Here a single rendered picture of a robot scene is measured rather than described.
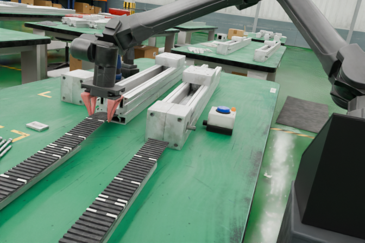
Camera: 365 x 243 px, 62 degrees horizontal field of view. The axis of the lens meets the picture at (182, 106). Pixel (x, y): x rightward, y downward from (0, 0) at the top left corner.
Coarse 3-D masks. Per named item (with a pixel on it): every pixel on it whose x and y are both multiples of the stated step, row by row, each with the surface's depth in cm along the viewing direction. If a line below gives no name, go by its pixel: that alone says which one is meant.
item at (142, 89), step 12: (144, 72) 124; (156, 72) 138; (168, 72) 131; (180, 72) 154; (120, 84) 102; (132, 84) 111; (144, 84) 106; (156, 84) 119; (168, 84) 134; (132, 96) 92; (144, 96) 104; (156, 96) 118; (96, 108) 92; (120, 108) 90; (132, 108) 97; (144, 108) 106; (120, 120) 91
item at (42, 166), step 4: (24, 160) 59; (28, 160) 59; (24, 164) 58; (28, 164) 58; (32, 164) 58; (36, 164) 58; (40, 164) 58; (44, 164) 58; (36, 168) 57; (40, 168) 57; (44, 168) 57
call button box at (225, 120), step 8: (216, 112) 94; (224, 112) 94; (232, 112) 96; (208, 120) 94; (216, 120) 93; (224, 120) 92; (232, 120) 92; (208, 128) 94; (216, 128) 94; (224, 128) 93; (232, 128) 92
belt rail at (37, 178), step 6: (72, 150) 70; (78, 150) 72; (66, 156) 67; (60, 162) 65; (48, 168) 61; (54, 168) 63; (42, 174) 60; (30, 180) 57; (36, 180) 58; (24, 186) 55; (30, 186) 57; (18, 192) 54; (6, 198) 52; (12, 198) 52; (0, 204) 50; (6, 204) 51
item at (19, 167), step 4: (20, 164) 57; (12, 168) 56; (16, 168) 56; (20, 168) 56; (24, 168) 57; (28, 168) 57; (32, 168) 57; (28, 172) 55; (32, 172) 55; (36, 172) 55; (40, 172) 56
